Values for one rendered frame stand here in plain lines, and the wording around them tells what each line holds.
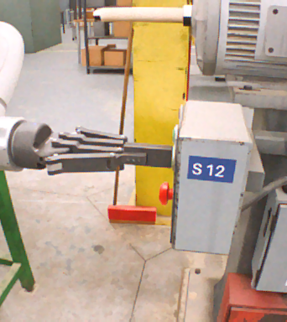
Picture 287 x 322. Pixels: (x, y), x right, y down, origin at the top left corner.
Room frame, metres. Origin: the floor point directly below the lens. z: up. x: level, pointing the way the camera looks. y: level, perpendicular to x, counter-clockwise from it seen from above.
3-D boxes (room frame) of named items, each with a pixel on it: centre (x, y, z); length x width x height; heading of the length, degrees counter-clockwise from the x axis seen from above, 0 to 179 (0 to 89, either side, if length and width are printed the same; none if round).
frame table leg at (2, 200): (1.01, 0.58, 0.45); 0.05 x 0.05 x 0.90; 80
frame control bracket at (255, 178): (0.51, -0.19, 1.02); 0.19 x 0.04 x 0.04; 170
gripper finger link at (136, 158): (0.40, 0.03, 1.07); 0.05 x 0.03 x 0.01; 80
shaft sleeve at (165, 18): (0.74, 0.01, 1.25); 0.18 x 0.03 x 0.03; 80
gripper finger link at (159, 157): (0.41, 0.00, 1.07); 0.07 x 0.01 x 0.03; 80
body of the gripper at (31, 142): (0.44, 0.15, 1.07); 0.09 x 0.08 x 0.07; 80
